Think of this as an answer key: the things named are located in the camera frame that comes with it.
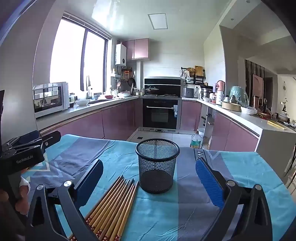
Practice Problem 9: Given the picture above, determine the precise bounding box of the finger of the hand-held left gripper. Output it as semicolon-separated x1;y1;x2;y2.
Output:
9;130;42;143
4;130;62;156

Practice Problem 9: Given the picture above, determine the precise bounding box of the white gas water heater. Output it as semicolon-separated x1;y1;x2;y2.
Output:
115;43;127;66

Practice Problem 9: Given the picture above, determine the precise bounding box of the pink wall cabinet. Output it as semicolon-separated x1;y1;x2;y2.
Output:
122;38;149;61

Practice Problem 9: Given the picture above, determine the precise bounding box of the bundle of wooden chopsticks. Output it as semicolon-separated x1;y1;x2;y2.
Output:
69;175;139;241

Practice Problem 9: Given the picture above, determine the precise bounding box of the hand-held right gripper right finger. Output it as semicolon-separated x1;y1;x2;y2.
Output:
195;157;274;241

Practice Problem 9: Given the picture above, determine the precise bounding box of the round beige container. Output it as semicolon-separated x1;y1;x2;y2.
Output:
221;101;241;112

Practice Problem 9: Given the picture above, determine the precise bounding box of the green plastic-covered appliance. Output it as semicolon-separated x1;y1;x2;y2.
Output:
229;86;249;107

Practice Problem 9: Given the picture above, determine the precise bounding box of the white microwave oven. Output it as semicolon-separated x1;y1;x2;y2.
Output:
33;82;70;118

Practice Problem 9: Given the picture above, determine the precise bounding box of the black range hood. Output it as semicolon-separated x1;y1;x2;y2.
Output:
144;77;181;95

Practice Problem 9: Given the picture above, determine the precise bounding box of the ceiling light panel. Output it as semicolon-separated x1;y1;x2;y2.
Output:
148;13;167;30

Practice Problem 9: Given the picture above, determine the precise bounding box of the person's left hand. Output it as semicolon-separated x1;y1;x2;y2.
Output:
0;176;31;217

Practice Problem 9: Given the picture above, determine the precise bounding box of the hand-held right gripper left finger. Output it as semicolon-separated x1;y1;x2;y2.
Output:
25;159;104;241

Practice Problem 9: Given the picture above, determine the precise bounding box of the kitchen window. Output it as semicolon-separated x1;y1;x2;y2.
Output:
50;19;109;93

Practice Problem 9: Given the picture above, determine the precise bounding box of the cooking oil bottle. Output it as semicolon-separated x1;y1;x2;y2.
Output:
190;131;203;149

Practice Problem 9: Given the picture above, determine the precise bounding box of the black built-in oven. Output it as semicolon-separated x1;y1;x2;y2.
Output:
142;97;182;133

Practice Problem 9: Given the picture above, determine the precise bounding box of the brown wooden board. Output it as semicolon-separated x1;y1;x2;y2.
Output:
252;74;264;98

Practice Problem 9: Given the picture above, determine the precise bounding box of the black wall rack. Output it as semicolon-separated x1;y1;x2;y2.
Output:
181;66;206;85

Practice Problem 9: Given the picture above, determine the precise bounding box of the dark striped curtain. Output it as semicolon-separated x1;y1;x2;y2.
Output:
245;59;265;98

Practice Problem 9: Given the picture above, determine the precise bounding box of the grey refrigerator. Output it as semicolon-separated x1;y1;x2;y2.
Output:
0;0;64;145

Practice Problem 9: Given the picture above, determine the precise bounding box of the steel steamer pot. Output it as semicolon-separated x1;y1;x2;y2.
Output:
200;88;213;99

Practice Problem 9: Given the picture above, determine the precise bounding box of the black mesh holder cup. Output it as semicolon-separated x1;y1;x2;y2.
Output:
135;138;180;194

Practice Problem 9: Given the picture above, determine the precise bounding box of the blue patterned tablecloth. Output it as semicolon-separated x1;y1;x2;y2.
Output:
22;134;292;241

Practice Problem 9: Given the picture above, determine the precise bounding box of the white plastic bag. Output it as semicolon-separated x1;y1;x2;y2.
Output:
240;107;258;115

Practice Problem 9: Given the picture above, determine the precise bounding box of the pink base cabinet run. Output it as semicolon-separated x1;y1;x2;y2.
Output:
180;100;259;152
36;97;143;141

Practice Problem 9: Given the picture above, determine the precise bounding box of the silver rice cooker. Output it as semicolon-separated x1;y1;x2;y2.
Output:
184;84;195;98

